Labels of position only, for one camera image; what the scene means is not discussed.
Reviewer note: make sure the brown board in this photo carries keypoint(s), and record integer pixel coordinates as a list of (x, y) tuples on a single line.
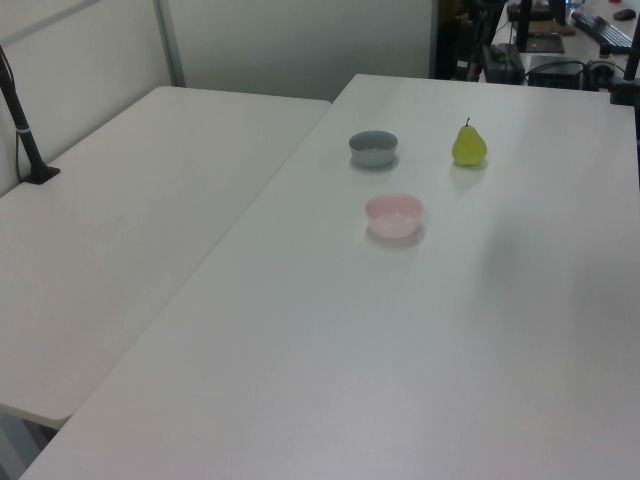
[(550, 27)]

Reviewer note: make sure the black monitor stand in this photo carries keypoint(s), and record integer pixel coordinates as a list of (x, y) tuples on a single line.
[(542, 45)]

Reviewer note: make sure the green pear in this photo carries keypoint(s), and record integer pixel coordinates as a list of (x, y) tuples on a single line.
[(469, 147)]

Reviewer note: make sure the black camera stand pole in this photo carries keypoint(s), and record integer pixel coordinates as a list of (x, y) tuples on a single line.
[(22, 132)]

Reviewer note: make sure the pink plastic bowl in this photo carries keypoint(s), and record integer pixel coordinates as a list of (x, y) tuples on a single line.
[(393, 220)]

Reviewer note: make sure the black computer keyboard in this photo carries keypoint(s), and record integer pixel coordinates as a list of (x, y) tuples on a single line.
[(602, 29)]

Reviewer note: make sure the dark grey case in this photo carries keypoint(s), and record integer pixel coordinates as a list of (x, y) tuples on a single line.
[(504, 67)]

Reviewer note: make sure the black electronics box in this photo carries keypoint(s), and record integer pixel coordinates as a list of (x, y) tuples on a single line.
[(552, 70)]

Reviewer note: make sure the grey metal partition post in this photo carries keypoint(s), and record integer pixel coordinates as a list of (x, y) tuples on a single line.
[(170, 45)]

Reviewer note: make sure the black computer mouse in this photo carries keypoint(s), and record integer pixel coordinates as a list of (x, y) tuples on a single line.
[(623, 14)]

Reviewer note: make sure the black clamp with pole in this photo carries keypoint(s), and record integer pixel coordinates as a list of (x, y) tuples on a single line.
[(624, 90)]

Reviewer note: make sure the grey plastic bowl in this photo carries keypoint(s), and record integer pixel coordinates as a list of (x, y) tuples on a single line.
[(373, 155)]

